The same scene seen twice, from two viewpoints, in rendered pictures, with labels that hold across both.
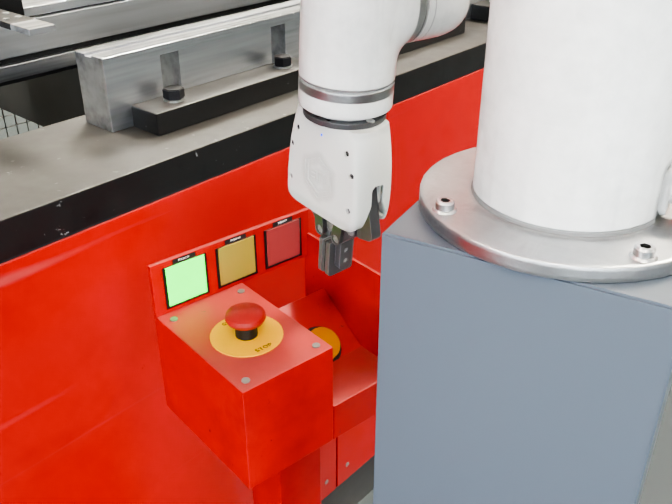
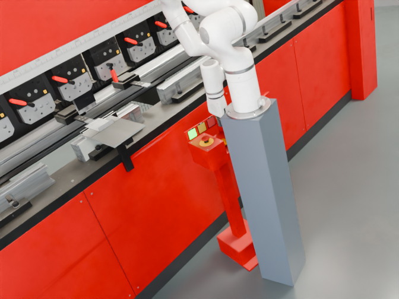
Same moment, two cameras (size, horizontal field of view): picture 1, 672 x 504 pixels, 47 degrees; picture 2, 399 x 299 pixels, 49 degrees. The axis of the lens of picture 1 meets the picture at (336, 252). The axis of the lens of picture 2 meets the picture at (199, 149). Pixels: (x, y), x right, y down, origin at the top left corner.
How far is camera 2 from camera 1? 1.34 m
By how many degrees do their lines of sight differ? 10
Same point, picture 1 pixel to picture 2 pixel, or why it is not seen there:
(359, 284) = not seen: hidden behind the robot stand
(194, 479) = (203, 185)
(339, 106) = (213, 95)
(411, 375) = (230, 139)
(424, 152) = not seen: hidden behind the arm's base
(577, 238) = (246, 113)
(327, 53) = (209, 87)
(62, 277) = (166, 139)
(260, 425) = (212, 158)
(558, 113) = (238, 97)
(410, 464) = (235, 154)
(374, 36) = (216, 82)
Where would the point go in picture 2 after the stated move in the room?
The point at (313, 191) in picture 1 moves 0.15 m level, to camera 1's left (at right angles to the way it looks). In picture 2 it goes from (213, 111) to (182, 117)
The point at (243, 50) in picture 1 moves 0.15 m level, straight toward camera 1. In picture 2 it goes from (193, 76) to (196, 86)
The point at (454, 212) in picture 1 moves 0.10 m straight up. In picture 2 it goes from (230, 113) to (224, 91)
